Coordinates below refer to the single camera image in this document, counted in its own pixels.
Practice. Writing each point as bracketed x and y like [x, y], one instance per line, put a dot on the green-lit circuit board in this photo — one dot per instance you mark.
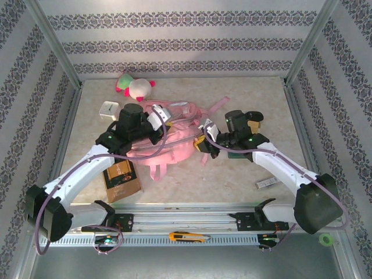
[268, 239]
[107, 240]

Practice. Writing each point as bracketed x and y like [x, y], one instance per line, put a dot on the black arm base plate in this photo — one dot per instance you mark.
[245, 221]
[126, 222]

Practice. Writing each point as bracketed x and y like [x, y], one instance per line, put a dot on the small clear stationery pack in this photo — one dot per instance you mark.
[266, 183]

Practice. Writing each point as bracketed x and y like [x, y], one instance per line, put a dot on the wooden toy with black cap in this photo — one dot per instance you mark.
[254, 127]

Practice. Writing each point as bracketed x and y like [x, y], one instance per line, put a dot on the aluminium table side rail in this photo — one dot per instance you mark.
[299, 125]
[68, 128]

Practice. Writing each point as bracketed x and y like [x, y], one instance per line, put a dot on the brown hardcover book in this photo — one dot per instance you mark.
[122, 180]

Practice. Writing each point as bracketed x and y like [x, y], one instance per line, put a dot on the aluminium linear rail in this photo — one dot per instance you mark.
[186, 216]

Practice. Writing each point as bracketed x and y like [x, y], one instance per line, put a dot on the black oval case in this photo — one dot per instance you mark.
[255, 115]

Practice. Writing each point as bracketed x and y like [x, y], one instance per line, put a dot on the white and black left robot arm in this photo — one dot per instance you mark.
[78, 171]

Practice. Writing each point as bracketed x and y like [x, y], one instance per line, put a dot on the aluminium frame post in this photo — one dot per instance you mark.
[311, 40]
[55, 43]

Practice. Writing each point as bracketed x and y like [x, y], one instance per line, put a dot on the yellow utility knife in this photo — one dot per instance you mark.
[186, 236]

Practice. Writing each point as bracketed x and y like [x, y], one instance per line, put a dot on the green tape roll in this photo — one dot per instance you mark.
[326, 240]

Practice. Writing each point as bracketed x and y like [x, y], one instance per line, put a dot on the white square alarm clock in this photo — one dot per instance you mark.
[109, 110]

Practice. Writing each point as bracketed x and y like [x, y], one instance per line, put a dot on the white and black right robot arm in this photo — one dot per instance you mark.
[284, 171]

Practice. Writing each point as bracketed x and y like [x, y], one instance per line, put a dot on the pink backpack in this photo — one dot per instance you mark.
[177, 145]

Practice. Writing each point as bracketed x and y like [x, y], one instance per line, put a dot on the white pink green plush toy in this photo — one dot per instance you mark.
[139, 87]

